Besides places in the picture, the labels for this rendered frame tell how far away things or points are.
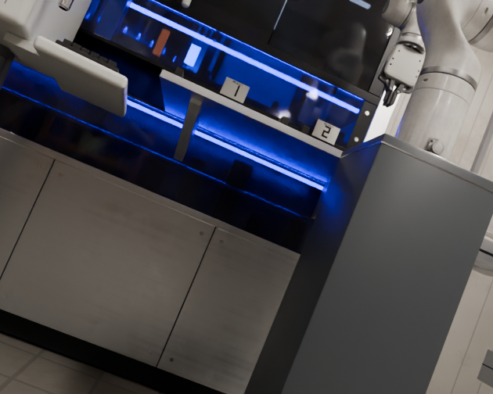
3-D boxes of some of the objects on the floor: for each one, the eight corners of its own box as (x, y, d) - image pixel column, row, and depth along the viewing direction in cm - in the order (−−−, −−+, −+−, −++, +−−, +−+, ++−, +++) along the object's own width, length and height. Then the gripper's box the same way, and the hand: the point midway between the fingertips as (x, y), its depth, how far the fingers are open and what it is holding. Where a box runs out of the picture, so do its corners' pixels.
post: (243, 422, 158) (459, -111, 175) (260, 428, 159) (473, -103, 175) (246, 431, 152) (470, -123, 168) (263, 437, 152) (484, -115, 169)
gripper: (393, 31, 128) (368, 91, 127) (440, 55, 130) (416, 113, 129) (381, 41, 136) (358, 97, 134) (426, 62, 138) (403, 119, 136)
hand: (389, 98), depth 132 cm, fingers closed
